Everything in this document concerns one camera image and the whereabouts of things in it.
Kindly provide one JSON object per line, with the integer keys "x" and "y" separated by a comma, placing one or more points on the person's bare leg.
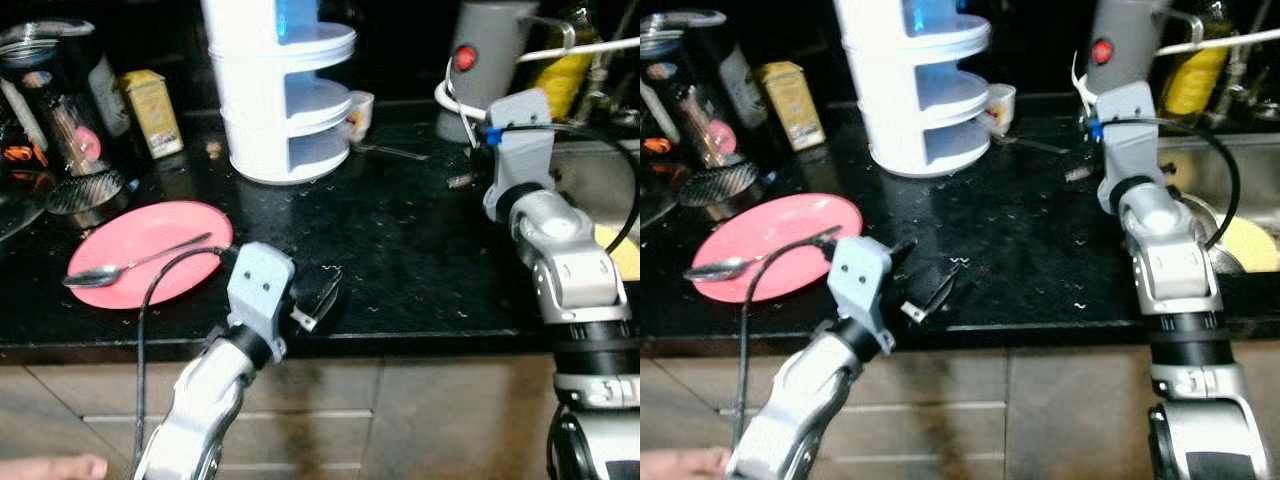
{"x": 685, "y": 465}
{"x": 50, "y": 468}

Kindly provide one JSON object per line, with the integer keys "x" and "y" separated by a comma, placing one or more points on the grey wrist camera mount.
{"x": 860, "y": 280}
{"x": 260, "y": 285}
{"x": 1130, "y": 140}
{"x": 525, "y": 150}

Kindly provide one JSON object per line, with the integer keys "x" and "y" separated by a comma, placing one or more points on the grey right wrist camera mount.
{"x": 525, "y": 150}
{"x": 1130, "y": 140}

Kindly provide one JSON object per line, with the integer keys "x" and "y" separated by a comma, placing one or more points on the grey kitchen cabinet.
{"x": 400, "y": 420}
{"x": 1000, "y": 420}

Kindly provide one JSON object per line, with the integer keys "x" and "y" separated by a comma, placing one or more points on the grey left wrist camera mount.
{"x": 860, "y": 280}
{"x": 260, "y": 285}

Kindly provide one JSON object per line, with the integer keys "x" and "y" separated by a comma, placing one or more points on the stainless steel sink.
{"x": 1200, "y": 170}
{"x": 590, "y": 170}

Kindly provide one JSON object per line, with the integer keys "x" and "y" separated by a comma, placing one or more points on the chrome sink faucet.
{"x": 1245, "y": 80}
{"x": 603, "y": 90}

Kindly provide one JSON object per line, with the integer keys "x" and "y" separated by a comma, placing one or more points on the large steel spoon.
{"x": 715, "y": 270}
{"x": 90, "y": 275}

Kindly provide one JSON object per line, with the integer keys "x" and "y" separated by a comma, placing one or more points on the slim steel utensil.
{"x": 1030, "y": 145}
{"x": 395, "y": 152}

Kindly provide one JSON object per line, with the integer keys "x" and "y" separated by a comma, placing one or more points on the orange black tool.
{"x": 655, "y": 145}
{"x": 25, "y": 155}

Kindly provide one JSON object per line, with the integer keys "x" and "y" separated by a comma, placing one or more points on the yellow tea box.
{"x": 152, "y": 115}
{"x": 790, "y": 105}

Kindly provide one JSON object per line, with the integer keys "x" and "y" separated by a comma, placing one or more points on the black steel coffee maker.
{"x": 60, "y": 100}
{"x": 700, "y": 90}

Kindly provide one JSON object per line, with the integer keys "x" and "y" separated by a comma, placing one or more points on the pink plate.
{"x": 140, "y": 225}
{"x": 780, "y": 225}

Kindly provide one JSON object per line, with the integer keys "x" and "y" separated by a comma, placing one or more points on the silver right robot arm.
{"x": 1170, "y": 260}
{"x": 565, "y": 260}

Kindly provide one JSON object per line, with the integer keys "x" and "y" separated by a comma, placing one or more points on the white tiered plastic rack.
{"x": 250, "y": 120}
{"x": 885, "y": 110}

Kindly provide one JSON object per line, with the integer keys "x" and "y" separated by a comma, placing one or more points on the small floral white cup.
{"x": 1002, "y": 108}
{"x": 362, "y": 115}

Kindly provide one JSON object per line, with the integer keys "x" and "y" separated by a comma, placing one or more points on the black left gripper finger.
{"x": 938, "y": 303}
{"x": 333, "y": 283}
{"x": 325, "y": 303}
{"x": 947, "y": 279}

